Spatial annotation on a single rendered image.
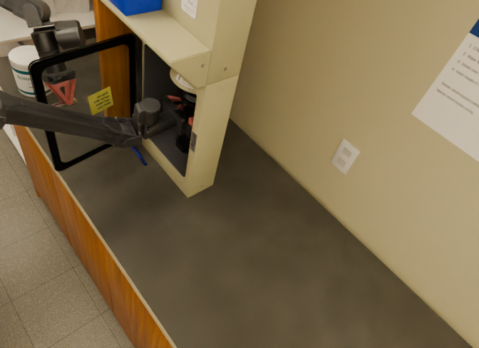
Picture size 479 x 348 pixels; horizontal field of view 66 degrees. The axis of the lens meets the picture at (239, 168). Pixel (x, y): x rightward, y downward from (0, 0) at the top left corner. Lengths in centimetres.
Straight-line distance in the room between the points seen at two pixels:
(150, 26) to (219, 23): 17
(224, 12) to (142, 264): 72
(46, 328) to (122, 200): 101
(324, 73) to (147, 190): 69
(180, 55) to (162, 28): 11
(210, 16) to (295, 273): 79
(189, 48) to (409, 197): 77
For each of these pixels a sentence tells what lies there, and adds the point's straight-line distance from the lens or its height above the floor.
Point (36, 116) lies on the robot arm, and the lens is 97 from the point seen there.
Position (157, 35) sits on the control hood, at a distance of 91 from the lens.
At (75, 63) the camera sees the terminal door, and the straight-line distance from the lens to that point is 109.
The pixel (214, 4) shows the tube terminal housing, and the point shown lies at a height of 161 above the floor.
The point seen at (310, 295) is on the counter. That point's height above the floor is 94.
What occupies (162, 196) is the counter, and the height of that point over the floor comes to 94.
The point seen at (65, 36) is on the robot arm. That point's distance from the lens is 113.
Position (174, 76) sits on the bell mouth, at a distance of 109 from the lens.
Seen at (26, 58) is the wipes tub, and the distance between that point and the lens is 159.
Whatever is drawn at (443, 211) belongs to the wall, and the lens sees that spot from 120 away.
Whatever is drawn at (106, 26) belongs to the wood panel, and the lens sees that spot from 118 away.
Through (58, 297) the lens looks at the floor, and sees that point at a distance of 217.
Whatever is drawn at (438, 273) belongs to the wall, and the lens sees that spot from 133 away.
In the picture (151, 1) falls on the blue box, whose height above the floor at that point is 154.
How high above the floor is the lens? 196
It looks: 47 degrees down
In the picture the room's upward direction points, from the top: 17 degrees clockwise
